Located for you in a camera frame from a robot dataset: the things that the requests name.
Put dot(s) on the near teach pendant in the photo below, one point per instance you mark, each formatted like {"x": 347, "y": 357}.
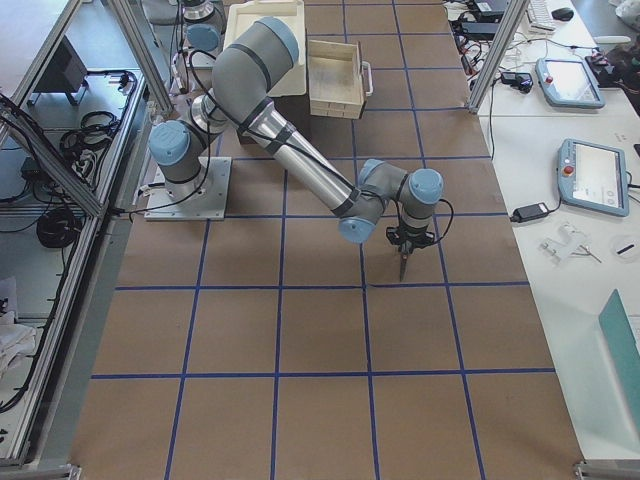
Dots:
{"x": 593, "y": 177}

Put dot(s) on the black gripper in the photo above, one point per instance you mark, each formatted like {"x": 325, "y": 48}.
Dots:
{"x": 408, "y": 242}

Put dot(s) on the black power adapter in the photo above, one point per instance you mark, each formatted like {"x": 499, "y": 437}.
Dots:
{"x": 529, "y": 213}

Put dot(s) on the teal laptop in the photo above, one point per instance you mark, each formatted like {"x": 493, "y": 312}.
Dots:
{"x": 617, "y": 331}

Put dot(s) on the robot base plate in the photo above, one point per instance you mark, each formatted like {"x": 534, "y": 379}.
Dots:
{"x": 203, "y": 198}

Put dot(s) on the clear plastic bracket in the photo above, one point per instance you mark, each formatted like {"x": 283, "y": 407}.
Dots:
{"x": 572, "y": 243}

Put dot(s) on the black computer mouse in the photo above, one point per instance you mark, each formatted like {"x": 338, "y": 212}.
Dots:
{"x": 564, "y": 14}

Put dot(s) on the teach pendant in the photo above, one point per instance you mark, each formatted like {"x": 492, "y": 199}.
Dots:
{"x": 593, "y": 177}
{"x": 568, "y": 83}

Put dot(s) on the far teach pendant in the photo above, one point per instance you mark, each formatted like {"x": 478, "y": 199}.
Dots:
{"x": 568, "y": 83}

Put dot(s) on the aluminium frame post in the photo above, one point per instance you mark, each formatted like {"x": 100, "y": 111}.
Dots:
{"x": 503, "y": 37}

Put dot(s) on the orange grey scissors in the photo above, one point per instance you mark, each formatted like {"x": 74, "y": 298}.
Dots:
{"x": 403, "y": 265}

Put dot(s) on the light wooden drawer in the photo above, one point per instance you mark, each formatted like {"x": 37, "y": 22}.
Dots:
{"x": 339, "y": 79}

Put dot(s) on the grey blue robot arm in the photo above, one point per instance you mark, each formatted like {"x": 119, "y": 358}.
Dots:
{"x": 242, "y": 76}
{"x": 206, "y": 23}

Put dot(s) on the cream plastic tray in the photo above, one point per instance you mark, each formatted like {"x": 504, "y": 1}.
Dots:
{"x": 288, "y": 18}

